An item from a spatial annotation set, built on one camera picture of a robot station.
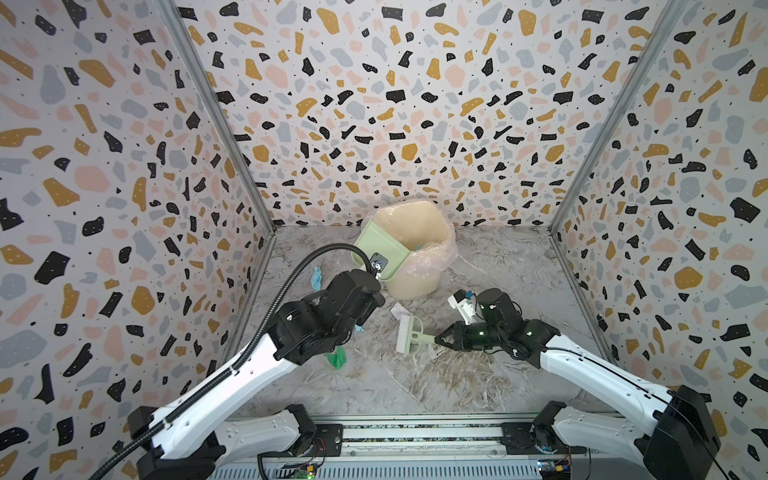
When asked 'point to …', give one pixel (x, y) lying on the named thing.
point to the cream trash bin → (413, 288)
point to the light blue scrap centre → (358, 328)
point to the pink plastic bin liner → (424, 227)
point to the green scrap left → (339, 359)
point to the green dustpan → (375, 239)
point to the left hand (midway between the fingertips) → (358, 279)
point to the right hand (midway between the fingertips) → (432, 337)
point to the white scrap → (400, 312)
